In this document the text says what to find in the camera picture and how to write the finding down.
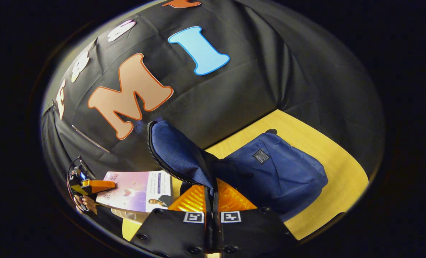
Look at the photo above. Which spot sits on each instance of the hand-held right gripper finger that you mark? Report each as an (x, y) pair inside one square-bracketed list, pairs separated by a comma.
[(215, 229), (207, 229)]

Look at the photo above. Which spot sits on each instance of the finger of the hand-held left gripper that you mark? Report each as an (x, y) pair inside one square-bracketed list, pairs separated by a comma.
[(98, 185)]

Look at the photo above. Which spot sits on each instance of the blue schoolbag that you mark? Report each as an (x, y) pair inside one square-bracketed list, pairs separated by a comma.
[(284, 179)]

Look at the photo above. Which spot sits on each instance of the black table grommet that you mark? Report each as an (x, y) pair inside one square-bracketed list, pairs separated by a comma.
[(271, 131)]

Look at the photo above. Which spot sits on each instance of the black backdrop cloth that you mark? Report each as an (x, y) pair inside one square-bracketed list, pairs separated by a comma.
[(248, 93)]

